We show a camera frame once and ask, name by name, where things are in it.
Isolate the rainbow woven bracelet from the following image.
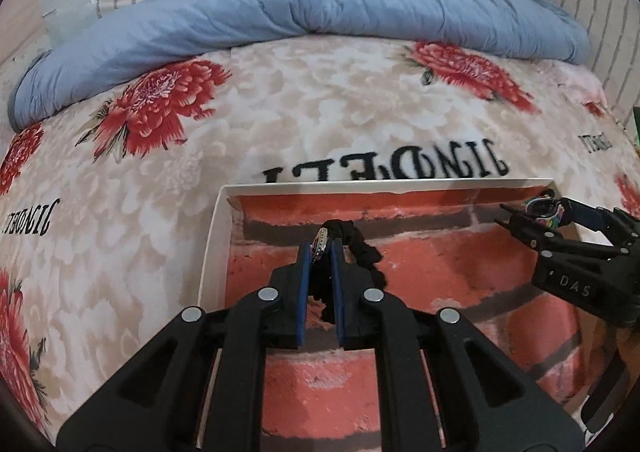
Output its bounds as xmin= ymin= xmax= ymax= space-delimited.
xmin=520 ymin=196 xmax=568 ymax=231

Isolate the black stone bead bracelet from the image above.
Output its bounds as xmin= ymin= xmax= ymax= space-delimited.
xmin=308 ymin=219 xmax=388 ymax=327

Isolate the brick-pattern jewelry tray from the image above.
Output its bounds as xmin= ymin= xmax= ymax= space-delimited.
xmin=198 ymin=178 xmax=586 ymax=451

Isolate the person's right hand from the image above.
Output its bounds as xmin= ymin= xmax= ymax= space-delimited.
xmin=588 ymin=320 xmax=620 ymax=383

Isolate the pink floral pillow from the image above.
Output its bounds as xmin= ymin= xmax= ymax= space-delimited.
xmin=537 ymin=60 xmax=608 ymax=116

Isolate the floral fleece blanket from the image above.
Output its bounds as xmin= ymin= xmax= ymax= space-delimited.
xmin=1 ymin=36 xmax=639 ymax=451

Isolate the blue rolled duvet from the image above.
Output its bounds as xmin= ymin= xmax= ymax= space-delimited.
xmin=8 ymin=0 xmax=590 ymax=131

